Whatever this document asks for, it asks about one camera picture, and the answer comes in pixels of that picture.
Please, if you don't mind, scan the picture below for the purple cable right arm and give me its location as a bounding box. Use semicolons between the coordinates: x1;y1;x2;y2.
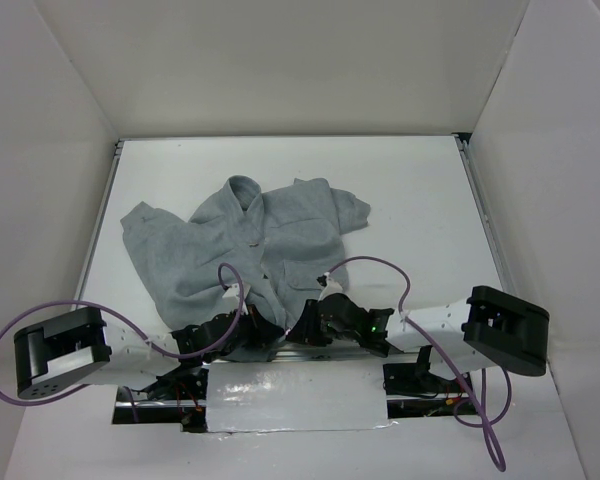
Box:
324;255;512;472

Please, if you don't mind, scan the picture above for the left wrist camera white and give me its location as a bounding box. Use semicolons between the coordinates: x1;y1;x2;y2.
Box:
222;283;251;303

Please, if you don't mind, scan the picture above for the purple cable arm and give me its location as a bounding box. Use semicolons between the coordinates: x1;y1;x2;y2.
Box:
0;263;246;421
324;255;512;472

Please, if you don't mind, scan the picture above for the grey zip-up jacket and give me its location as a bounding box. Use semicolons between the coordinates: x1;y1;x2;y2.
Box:
121;176;371;330

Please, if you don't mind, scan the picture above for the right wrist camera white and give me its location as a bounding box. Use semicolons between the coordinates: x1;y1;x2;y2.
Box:
317;272;344;301

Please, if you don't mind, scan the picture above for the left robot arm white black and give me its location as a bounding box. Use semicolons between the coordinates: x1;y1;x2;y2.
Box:
13;306;284;401

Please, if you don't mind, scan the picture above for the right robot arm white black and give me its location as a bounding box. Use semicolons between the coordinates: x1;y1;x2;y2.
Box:
286;286;550;391

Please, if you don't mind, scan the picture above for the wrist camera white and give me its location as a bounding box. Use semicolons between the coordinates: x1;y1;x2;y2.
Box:
222;283;251;303
317;272;344;301

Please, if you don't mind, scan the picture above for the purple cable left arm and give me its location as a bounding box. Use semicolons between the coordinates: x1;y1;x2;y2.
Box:
0;263;246;421

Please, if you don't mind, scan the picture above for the white foil-taped panel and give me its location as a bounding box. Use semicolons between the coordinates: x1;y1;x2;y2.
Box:
206;359;390;433

